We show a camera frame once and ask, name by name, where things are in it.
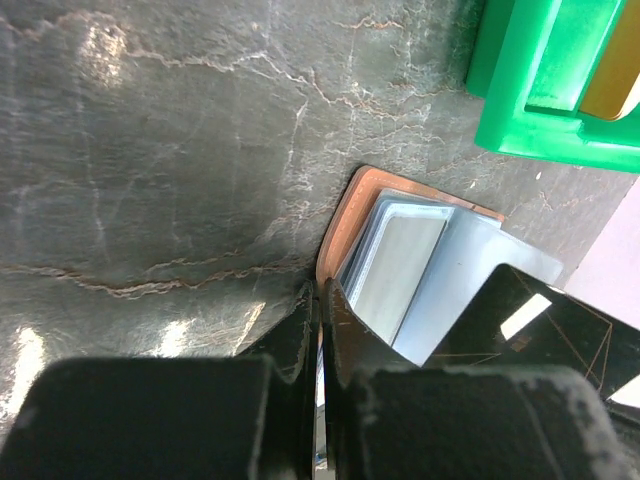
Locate white cards in bin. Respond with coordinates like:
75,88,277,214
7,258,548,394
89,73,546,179
579,0,639,121

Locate pink leather card holder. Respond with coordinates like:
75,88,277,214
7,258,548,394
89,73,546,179
315,166,563,366

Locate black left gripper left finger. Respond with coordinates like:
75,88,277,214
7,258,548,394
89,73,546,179
1,284,319,479

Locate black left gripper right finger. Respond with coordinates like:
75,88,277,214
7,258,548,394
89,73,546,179
323,281,628,479

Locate green plastic bin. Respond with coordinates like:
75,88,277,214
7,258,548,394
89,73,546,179
466,1,639,173

